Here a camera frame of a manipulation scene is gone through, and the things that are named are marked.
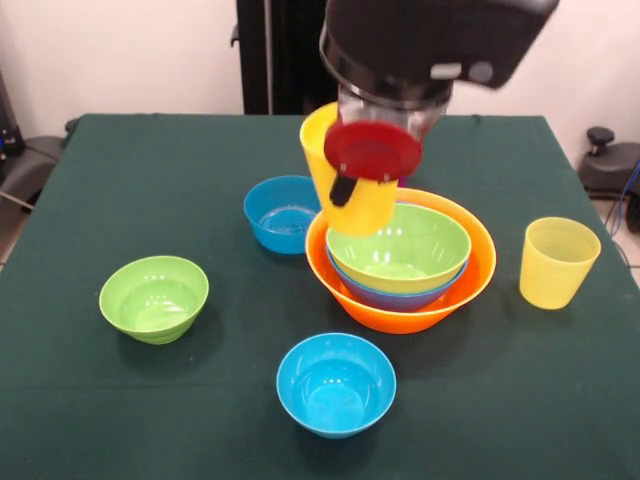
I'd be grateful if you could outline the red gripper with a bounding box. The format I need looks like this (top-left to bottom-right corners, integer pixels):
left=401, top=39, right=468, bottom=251
left=323, top=118, right=424, bottom=208

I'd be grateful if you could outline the opaque yellow cup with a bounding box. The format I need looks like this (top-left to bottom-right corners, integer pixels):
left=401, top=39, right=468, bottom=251
left=299, top=101, right=400, bottom=238

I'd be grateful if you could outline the large green bowl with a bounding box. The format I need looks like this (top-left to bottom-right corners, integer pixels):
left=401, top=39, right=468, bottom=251
left=325, top=202, right=473, bottom=294

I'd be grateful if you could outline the large blue bowl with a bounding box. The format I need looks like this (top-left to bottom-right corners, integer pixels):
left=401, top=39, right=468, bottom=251
left=324, top=200, right=470, bottom=314

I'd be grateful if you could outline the small ribbed blue bowl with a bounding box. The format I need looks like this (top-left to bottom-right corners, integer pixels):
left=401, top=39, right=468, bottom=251
left=243, top=175, right=323, bottom=255

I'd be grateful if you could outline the large orange bowl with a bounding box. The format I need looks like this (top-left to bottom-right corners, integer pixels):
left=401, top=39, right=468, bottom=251
left=303, top=187, right=498, bottom=336

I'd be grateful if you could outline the small cyan bowl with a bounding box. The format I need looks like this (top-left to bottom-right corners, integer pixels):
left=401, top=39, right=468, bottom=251
left=275, top=332, right=398, bottom=440

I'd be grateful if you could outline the small green bowl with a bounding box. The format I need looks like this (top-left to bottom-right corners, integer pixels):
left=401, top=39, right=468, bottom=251
left=98, top=255, right=210, bottom=346

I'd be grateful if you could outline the translucent yellow-green cup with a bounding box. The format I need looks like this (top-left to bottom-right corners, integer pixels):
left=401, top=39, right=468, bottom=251
left=518, top=216, right=602, bottom=311

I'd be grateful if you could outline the dark green tablecloth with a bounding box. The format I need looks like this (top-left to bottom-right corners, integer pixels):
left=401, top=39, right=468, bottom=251
left=0, top=113, right=640, bottom=480

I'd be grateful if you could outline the dark grey base foot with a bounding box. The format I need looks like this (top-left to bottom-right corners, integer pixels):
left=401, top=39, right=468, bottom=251
left=578, top=126, right=640, bottom=201
left=0, top=134, right=67, bottom=211

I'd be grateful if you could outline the black equipment rack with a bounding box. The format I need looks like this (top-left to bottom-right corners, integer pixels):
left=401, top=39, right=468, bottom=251
left=0, top=69, right=24, bottom=156

